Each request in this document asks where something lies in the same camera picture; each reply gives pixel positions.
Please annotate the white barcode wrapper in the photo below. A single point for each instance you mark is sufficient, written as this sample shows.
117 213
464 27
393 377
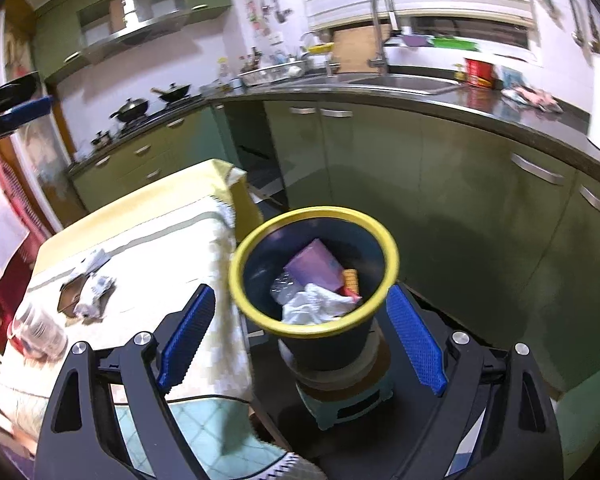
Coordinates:
92 262

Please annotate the tall steel faucet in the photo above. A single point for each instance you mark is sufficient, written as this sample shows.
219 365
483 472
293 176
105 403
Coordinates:
378 35

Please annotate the black wok with lid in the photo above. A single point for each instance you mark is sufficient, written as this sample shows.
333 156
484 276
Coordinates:
130 109

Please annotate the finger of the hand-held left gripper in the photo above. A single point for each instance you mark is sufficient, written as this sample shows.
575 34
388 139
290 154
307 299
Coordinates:
10 91
25 110

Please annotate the crumpled dish rag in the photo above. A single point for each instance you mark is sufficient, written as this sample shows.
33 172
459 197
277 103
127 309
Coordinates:
532 99

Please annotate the white foam net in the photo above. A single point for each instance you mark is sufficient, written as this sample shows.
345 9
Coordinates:
312 307

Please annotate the dark stone countertop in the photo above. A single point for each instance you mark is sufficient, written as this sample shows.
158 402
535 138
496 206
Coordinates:
530 125

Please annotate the clear plastic cup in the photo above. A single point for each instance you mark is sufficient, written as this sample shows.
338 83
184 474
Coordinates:
37 330

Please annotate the round brown container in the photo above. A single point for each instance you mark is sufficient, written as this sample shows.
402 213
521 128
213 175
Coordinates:
375 365

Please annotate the dark bin with yellow rim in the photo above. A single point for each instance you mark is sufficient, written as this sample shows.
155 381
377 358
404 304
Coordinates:
330 350

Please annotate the white dish rack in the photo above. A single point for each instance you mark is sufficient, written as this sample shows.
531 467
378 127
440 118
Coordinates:
270 76

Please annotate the small yellow bottle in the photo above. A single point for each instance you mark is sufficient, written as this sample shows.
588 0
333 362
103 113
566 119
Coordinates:
460 73

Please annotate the cooking oil bottle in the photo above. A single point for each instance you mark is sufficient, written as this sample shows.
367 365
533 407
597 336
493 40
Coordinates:
223 71

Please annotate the purple tray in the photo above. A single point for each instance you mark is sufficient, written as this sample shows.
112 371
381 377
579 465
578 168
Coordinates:
414 40

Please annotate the dark sauce bottle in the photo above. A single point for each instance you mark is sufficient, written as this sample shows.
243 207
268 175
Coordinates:
255 60

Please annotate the brown wrapper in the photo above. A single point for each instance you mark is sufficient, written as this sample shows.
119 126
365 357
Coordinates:
70 297

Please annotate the purple box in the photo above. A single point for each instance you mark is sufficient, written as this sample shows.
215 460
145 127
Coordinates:
312 265

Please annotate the steel double sink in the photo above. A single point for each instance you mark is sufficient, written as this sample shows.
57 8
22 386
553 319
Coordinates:
405 82

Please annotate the green wall cabinets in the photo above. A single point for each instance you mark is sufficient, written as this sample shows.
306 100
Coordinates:
55 45

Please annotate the pale hanging spatula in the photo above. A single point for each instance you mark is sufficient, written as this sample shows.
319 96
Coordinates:
272 7

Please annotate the red instant noodle tub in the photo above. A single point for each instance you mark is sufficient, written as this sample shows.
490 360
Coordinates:
479 72

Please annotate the green base cabinets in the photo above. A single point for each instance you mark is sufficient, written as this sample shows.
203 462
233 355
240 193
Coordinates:
455 185

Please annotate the black hanging spatula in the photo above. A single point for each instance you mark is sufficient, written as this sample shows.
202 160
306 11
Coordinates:
283 7

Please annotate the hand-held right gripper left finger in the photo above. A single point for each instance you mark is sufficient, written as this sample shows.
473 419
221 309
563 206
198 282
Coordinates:
187 340

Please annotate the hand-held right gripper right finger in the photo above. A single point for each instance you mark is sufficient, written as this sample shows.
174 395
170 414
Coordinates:
415 340

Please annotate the printed glass sliding door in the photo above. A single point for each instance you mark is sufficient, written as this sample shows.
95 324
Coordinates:
35 160

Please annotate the steel range hood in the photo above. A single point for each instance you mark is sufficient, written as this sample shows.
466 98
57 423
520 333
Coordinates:
130 35

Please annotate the gas stove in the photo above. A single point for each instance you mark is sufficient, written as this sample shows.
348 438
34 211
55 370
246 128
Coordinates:
155 115

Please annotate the pink wall sticker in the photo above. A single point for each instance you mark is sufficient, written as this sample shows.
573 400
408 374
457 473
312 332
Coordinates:
250 10

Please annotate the teal plastic stool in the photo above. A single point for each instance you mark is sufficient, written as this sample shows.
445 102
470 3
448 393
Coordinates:
350 405

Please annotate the blue cup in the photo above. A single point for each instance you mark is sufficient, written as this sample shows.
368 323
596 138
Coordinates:
511 78

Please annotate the red checked apron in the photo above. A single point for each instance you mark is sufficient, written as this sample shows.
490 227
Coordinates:
15 185

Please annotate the green tray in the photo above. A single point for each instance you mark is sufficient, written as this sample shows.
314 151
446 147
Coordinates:
455 43

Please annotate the white plastic wrapper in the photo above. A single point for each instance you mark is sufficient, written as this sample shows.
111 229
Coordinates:
95 295

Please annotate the wooden cutting board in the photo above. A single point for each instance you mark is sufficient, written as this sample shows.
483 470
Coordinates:
355 50

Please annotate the yellow basket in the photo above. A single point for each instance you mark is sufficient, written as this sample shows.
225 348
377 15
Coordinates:
320 49

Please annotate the small steel faucet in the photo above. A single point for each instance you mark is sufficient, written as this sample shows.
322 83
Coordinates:
328 62

